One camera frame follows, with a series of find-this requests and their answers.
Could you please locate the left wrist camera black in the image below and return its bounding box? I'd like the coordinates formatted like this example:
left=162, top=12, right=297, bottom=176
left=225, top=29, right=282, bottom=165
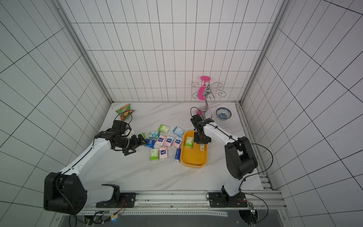
left=112, top=120, right=132, bottom=136

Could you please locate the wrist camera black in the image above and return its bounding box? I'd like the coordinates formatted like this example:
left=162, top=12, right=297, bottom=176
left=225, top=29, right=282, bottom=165
left=191, top=114, right=203, bottom=127
left=112, top=120, right=132, bottom=136

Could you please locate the pink plastic cup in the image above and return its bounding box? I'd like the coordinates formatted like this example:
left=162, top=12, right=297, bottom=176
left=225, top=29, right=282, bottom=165
left=197, top=76, right=211, bottom=101

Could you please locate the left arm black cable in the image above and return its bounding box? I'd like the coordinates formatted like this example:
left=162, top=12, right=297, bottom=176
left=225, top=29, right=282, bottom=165
left=67, top=198, right=127, bottom=226

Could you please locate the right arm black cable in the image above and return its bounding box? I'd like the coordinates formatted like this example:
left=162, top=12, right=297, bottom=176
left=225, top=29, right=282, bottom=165
left=238, top=142, right=274, bottom=191

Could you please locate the green tissue pack top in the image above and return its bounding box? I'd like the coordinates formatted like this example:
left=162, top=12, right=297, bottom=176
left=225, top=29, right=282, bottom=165
left=158, top=124, right=170, bottom=133

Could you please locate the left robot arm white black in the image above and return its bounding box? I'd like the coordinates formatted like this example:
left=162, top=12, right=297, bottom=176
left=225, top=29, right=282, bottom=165
left=43, top=120, right=147, bottom=215

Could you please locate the dark blue Tempo tissue pack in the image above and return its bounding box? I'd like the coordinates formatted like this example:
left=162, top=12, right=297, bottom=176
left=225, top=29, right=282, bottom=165
left=145, top=139, right=156, bottom=148

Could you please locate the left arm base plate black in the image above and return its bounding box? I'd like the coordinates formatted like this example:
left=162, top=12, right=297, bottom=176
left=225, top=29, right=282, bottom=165
left=96, top=193, right=137, bottom=209

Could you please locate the yellow plastic storage box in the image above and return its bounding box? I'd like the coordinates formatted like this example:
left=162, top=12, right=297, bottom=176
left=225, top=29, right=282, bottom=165
left=180, top=131, right=208, bottom=168

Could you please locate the chrome cup holder stand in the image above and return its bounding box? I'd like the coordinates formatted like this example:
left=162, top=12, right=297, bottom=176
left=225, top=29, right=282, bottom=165
left=192, top=82, right=226, bottom=119

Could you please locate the blue white ceramic bowl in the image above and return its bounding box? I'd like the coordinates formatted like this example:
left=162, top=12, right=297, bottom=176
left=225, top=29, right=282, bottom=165
left=216, top=107, right=232, bottom=121

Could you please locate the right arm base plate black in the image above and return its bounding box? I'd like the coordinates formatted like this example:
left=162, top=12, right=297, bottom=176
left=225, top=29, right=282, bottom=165
left=206, top=192, right=249, bottom=208

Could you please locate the pink tempo tissue pack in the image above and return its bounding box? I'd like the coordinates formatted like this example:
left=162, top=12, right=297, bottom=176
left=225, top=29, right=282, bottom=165
left=172, top=137, right=183, bottom=148
left=159, top=147, right=168, bottom=159
left=163, top=136, right=175, bottom=147
left=156, top=135, right=168, bottom=147

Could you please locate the light blue tissue pack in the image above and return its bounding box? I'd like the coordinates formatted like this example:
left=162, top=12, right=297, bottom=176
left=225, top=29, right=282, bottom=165
left=173, top=126, right=185, bottom=137

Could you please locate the green red snack bag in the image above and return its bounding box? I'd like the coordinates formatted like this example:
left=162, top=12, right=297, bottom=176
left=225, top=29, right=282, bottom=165
left=116, top=104, right=134, bottom=121

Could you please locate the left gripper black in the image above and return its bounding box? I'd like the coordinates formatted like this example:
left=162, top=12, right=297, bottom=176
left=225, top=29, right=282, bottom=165
left=114, top=134, right=148, bottom=156

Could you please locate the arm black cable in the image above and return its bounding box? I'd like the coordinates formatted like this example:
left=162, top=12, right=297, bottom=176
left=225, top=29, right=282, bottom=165
left=238, top=142, right=274, bottom=191
left=67, top=198, right=127, bottom=226

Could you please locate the green tissue pack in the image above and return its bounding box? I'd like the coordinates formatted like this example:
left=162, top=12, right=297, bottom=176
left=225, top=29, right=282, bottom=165
left=150, top=148, right=159, bottom=161
left=184, top=137, right=194, bottom=148
left=158, top=124, right=170, bottom=133

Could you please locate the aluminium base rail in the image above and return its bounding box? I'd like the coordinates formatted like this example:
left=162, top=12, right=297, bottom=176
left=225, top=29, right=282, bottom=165
left=78, top=190, right=287, bottom=217

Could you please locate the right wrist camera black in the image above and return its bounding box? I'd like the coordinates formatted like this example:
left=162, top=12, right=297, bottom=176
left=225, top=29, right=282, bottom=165
left=191, top=114, right=203, bottom=127

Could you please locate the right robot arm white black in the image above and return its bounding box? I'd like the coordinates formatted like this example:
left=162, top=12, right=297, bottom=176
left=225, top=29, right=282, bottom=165
left=191, top=114, right=258, bottom=207

